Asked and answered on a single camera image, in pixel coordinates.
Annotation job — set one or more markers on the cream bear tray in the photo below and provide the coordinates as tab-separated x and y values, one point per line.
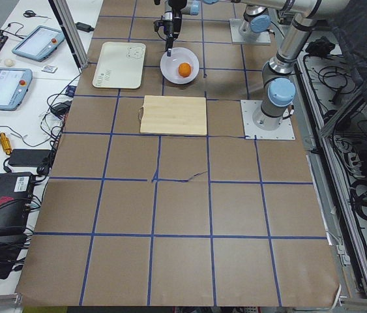
120	65

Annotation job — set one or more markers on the orange fruit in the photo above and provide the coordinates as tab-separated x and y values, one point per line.
184	70

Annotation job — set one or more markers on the small white ball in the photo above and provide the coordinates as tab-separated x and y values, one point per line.
9	63

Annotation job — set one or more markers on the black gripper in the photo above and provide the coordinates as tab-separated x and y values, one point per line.
173	25

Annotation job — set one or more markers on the far blue teach pendant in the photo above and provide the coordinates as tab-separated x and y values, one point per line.
39	44

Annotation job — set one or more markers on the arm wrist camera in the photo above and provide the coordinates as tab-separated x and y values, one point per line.
157	25

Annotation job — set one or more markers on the black power adapter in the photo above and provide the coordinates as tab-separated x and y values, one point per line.
84	27

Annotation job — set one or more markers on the wooden cutting board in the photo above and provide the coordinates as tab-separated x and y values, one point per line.
174	115

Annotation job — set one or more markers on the white round plate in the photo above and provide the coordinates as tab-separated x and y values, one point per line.
169	65

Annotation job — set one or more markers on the blue teach pendant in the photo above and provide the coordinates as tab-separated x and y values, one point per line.
14	84
39	44

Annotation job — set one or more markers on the aluminium frame post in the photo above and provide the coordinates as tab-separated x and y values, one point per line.
65	20

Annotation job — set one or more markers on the small printed card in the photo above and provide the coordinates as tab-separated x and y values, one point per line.
50	69

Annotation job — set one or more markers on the near blue teach pendant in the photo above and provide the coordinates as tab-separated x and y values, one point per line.
14	84

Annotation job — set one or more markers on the gold metal cylinder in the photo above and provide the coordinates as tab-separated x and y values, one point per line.
5	143

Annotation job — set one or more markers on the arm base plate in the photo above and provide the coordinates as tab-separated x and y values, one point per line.
252	33
258	126

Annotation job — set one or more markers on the black computer box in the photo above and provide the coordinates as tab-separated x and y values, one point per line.
16	193

